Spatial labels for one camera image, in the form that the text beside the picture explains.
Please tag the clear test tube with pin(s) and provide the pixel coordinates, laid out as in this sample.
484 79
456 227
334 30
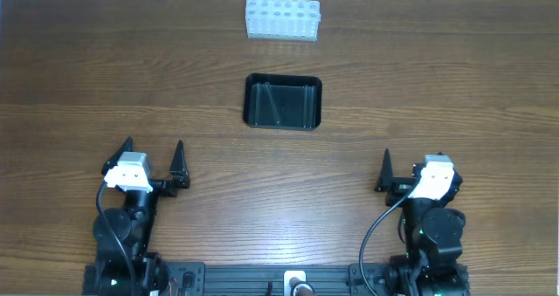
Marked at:
271 104
258 106
305 106

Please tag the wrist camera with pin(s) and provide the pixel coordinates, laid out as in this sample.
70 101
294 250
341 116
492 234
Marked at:
129 174
434 178

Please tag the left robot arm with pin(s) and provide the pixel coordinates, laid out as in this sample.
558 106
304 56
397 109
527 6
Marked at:
126 230

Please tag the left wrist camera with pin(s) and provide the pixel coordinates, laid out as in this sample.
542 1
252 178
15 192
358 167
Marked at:
129 174

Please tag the black tray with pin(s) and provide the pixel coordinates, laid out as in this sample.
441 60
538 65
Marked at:
288 106

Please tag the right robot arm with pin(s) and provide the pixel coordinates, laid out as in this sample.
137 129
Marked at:
436 235

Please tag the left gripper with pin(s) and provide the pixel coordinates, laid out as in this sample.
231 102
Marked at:
163 187

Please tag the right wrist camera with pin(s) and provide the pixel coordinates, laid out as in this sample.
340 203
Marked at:
434 178

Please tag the mounting rail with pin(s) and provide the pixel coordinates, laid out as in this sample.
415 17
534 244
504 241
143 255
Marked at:
244 280

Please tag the white test tube rack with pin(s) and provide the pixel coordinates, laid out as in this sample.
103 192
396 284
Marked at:
281 25

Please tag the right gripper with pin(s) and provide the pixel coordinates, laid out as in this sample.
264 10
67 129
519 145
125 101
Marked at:
399 191

